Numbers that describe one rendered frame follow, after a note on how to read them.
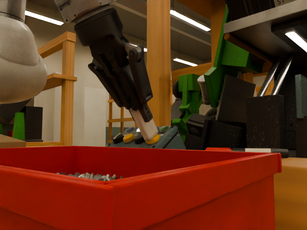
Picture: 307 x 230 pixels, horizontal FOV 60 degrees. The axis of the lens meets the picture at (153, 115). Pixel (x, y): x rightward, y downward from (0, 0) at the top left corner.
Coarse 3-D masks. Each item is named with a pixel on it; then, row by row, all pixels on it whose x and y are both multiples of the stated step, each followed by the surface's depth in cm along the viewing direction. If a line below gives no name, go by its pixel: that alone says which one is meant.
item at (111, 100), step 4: (172, 92) 637; (108, 100) 773; (112, 100) 759; (108, 120) 767; (112, 120) 753; (116, 120) 740; (120, 120) 728; (124, 120) 715; (128, 120) 703; (132, 120) 691; (136, 124) 686; (112, 136) 764; (108, 140) 762; (108, 144) 768
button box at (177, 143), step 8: (136, 128) 61; (160, 128) 55; (168, 128) 53; (176, 128) 53; (160, 136) 51; (168, 136) 51; (176, 136) 53; (112, 144) 58; (120, 144) 57; (128, 144) 55; (136, 144) 53; (144, 144) 52; (152, 144) 50; (160, 144) 50; (168, 144) 52; (176, 144) 53; (184, 144) 55
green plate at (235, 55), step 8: (224, 16) 66; (224, 40) 66; (224, 48) 67; (232, 48) 65; (240, 48) 64; (216, 56) 67; (224, 56) 67; (232, 56) 65; (240, 56) 64; (248, 56) 62; (216, 64) 67; (224, 64) 66; (232, 64) 65; (240, 64) 63; (248, 64) 63; (256, 64) 66; (224, 72) 69; (232, 72) 72; (256, 72) 68
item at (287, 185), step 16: (288, 160) 39; (304, 160) 39; (288, 176) 32; (304, 176) 31; (288, 192) 32; (304, 192) 31; (288, 208) 32; (304, 208) 31; (288, 224) 32; (304, 224) 31
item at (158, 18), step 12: (156, 0) 136; (168, 0) 140; (156, 12) 136; (168, 12) 140; (216, 12) 111; (156, 24) 135; (168, 24) 139; (216, 24) 111; (156, 36) 135; (168, 36) 139; (216, 36) 110; (156, 48) 134; (168, 48) 138; (216, 48) 110; (156, 60) 134; (168, 60) 137; (156, 72) 133; (168, 72) 137; (156, 84) 133; (168, 84) 136; (156, 96) 132; (168, 96) 136; (156, 108) 132; (168, 108) 135; (156, 120) 131; (168, 120) 135
